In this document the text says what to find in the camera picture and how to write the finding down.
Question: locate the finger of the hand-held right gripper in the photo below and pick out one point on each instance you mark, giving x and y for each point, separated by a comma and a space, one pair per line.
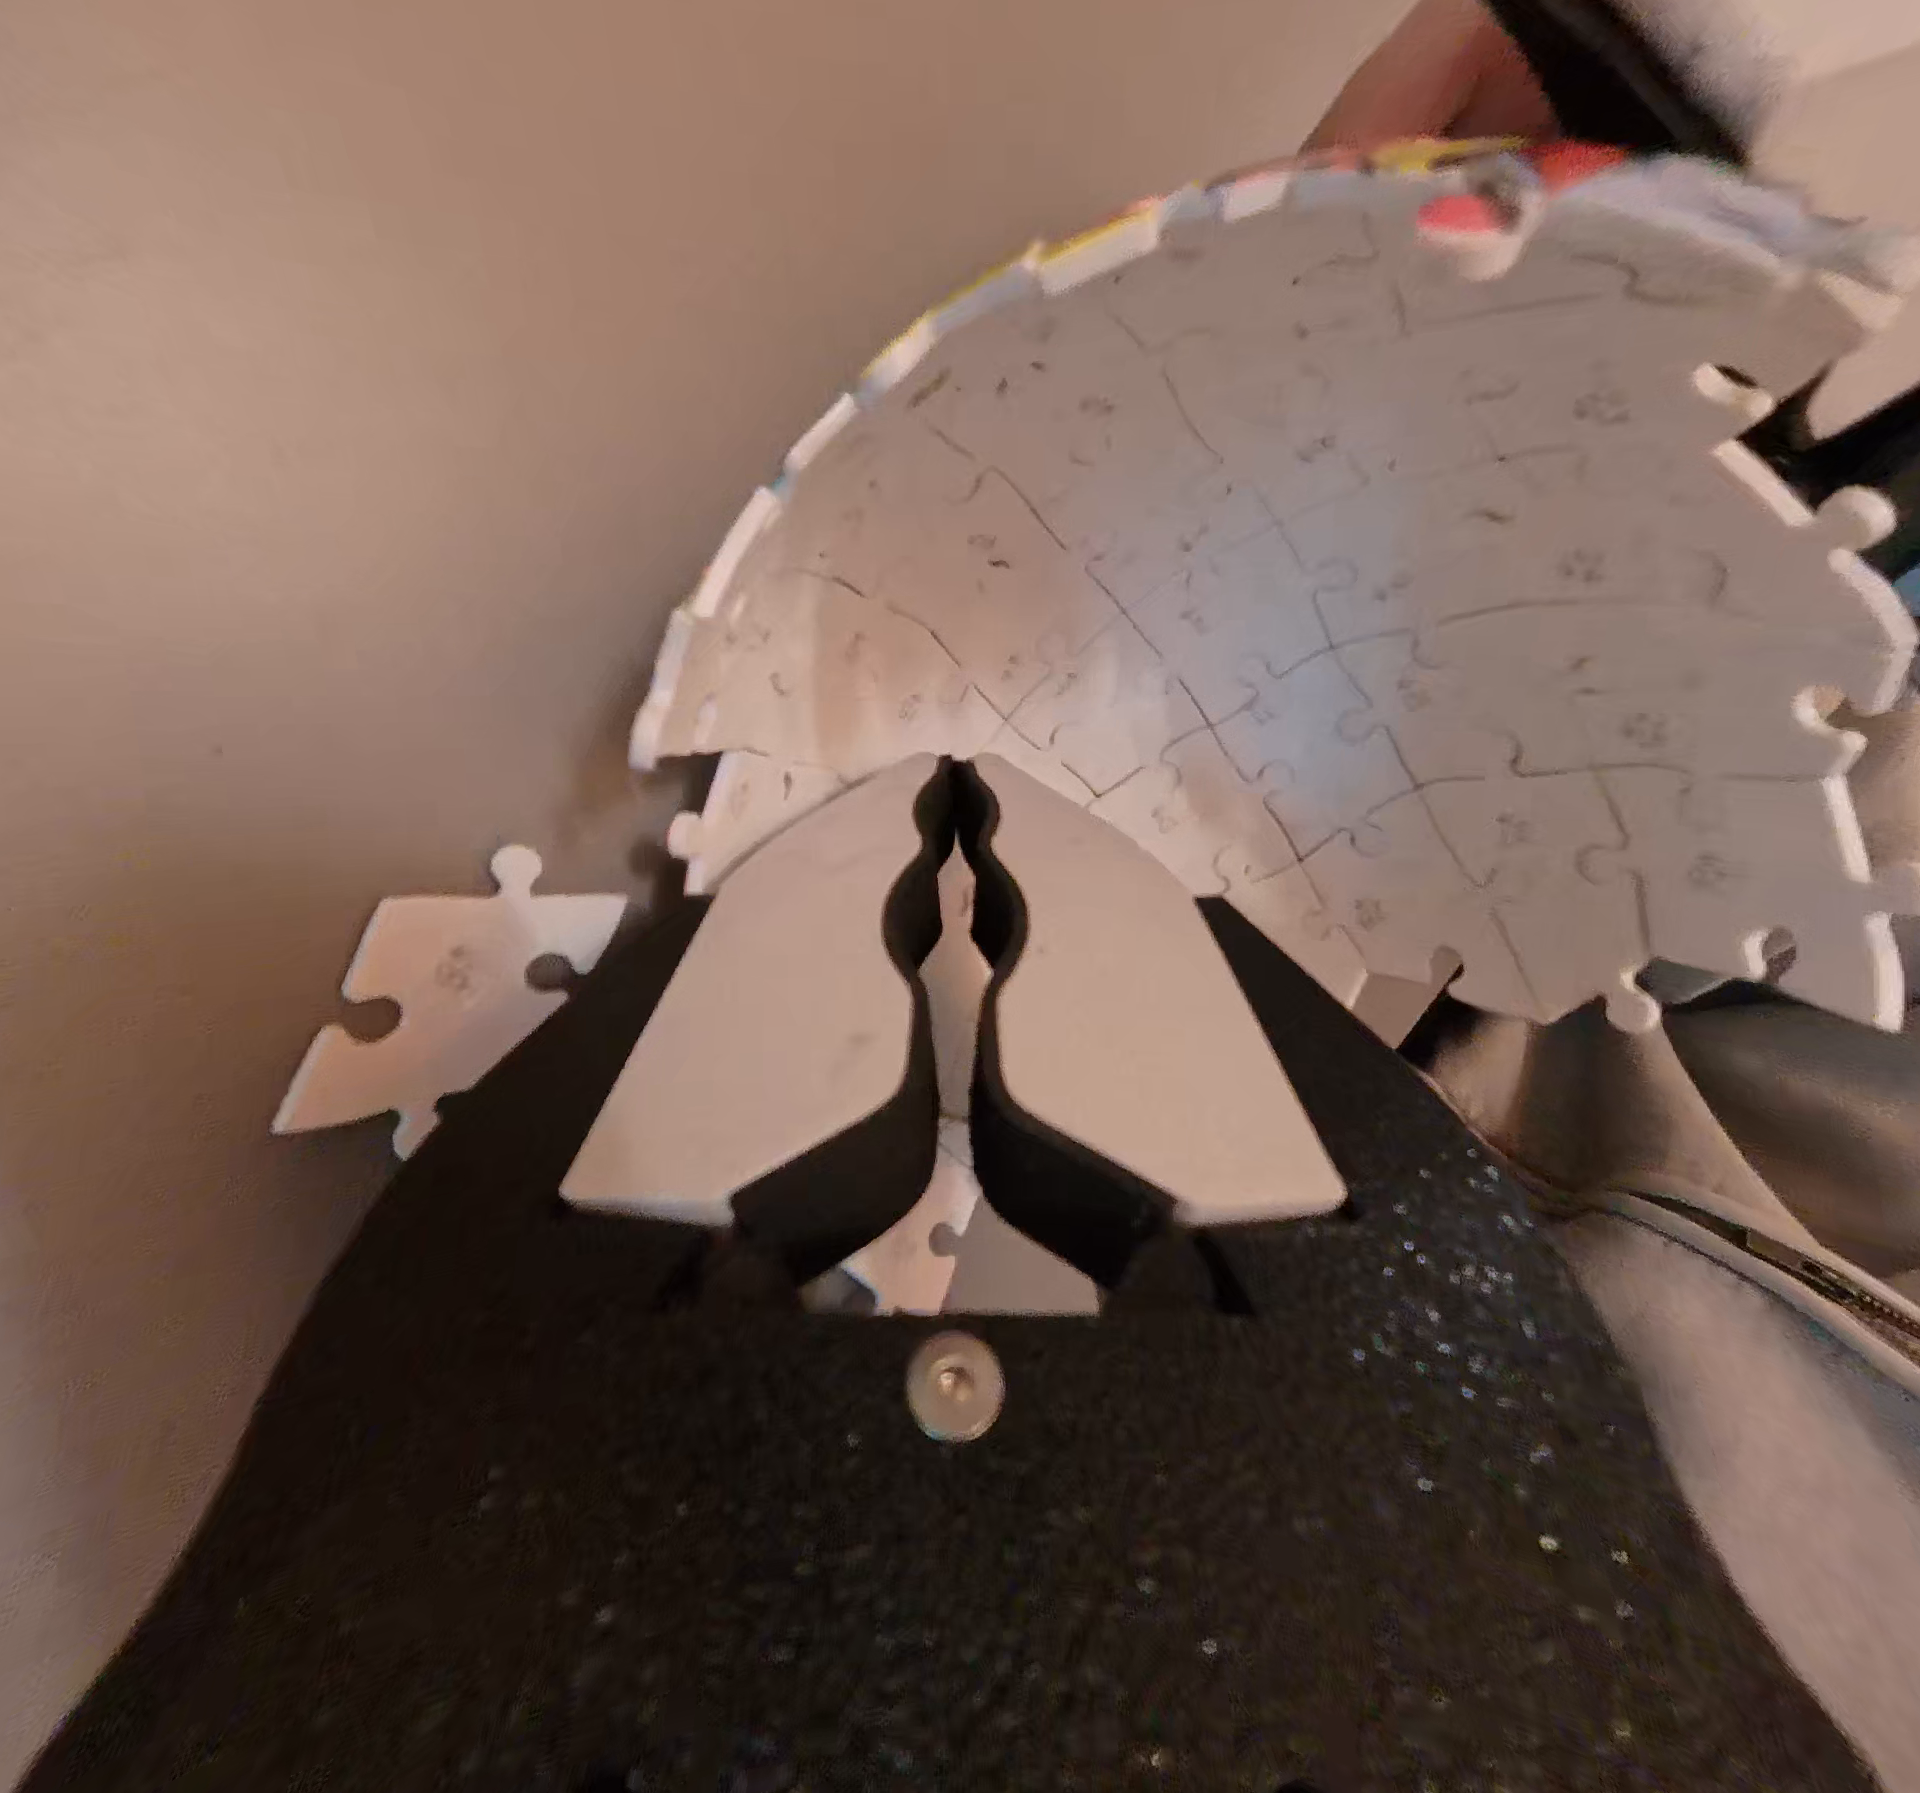
1619, 9

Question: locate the person's right hand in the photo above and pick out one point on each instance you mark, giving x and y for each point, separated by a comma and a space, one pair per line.
1427, 83

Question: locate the white puzzle piece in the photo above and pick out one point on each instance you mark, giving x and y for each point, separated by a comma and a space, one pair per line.
435, 997
909, 1253

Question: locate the person's beige clothing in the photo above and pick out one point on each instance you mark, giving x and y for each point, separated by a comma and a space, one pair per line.
1725, 1299

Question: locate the colourful cartoon puzzle ball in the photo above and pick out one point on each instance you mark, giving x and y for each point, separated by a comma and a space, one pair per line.
1352, 548

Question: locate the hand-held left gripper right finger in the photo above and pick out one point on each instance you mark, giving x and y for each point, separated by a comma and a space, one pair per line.
1155, 1057

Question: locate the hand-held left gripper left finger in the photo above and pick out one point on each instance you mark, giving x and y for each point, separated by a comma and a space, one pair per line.
780, 1043

